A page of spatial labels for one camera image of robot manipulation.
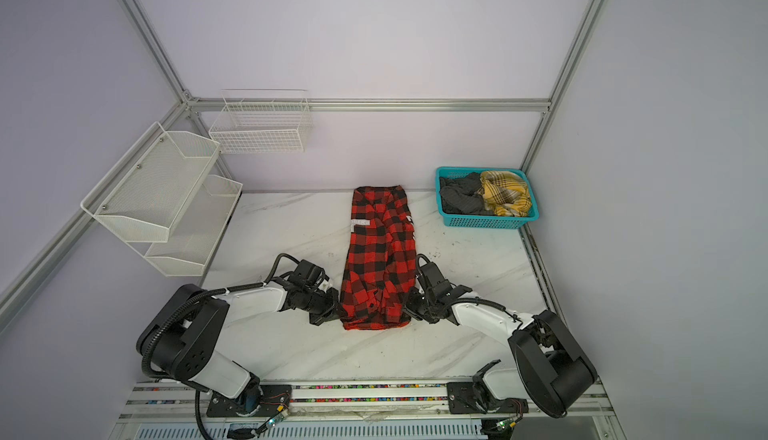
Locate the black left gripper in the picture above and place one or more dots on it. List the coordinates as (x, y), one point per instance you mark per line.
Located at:
(331, 312)

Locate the dark grey shirt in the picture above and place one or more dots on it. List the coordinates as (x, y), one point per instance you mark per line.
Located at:
(462, 196)

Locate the aluminium mounting rail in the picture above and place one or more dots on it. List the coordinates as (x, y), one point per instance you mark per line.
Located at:
(355, 400)

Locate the white mesh lower shelf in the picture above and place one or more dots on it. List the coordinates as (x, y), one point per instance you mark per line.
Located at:
(192, 244)

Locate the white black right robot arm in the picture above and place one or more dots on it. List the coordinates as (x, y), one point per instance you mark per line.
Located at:
(553, 370)

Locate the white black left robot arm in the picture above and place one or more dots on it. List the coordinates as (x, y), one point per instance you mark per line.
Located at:
(180, 343)

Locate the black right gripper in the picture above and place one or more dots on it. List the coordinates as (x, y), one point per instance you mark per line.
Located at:
(409, 308)

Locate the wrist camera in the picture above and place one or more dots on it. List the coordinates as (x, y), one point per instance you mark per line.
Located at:
(308, 275)
(432, 280)

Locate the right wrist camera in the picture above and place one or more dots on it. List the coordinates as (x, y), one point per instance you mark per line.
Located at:
(432, 280)

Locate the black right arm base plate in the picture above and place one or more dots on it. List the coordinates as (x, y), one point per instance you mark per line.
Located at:
(474, 397)

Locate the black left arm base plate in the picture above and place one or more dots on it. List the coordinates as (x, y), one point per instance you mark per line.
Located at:
(262, 401)

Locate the yellow plaid shirt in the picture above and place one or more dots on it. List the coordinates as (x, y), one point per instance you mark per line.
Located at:
(505, 193)

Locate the white wire basket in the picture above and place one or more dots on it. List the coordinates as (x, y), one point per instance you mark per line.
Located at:
(263, 121)

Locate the teal plastic basket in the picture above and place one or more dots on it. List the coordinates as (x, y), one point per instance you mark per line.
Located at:
(484, 221)

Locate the red black plaid shirt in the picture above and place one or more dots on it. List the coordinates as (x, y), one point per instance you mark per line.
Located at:
(380, 267)

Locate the aluminium frame profile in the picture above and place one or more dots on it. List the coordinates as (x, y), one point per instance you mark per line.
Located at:
(17, 298)

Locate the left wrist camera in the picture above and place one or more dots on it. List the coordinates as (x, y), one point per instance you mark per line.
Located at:
(308, 275)

